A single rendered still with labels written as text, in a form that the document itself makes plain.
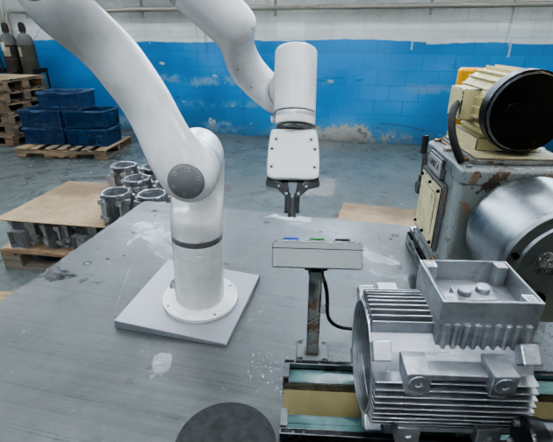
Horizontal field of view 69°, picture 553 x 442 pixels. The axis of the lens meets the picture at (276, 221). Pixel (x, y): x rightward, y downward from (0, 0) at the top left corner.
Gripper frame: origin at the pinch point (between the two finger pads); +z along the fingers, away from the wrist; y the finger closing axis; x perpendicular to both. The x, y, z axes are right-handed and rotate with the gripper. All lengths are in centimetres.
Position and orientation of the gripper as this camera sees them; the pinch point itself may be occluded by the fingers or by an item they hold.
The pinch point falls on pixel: (291, 207)
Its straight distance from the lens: 79.8
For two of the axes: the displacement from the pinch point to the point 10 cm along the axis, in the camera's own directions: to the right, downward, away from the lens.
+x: 0.6, 0.3, 10.0
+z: -0.3, 10.0, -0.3
